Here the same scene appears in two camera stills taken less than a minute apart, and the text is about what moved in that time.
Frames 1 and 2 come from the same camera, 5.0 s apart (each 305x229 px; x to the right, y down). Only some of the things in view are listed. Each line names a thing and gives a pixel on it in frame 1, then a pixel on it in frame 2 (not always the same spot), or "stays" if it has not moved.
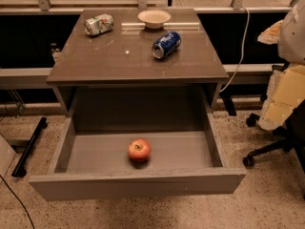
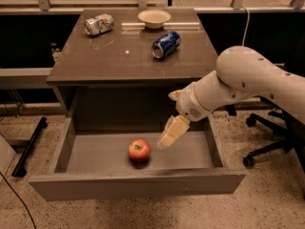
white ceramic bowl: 153,19 stays
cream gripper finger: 272,34 -> 189,105
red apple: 139,150 stays
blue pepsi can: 165,43 stays
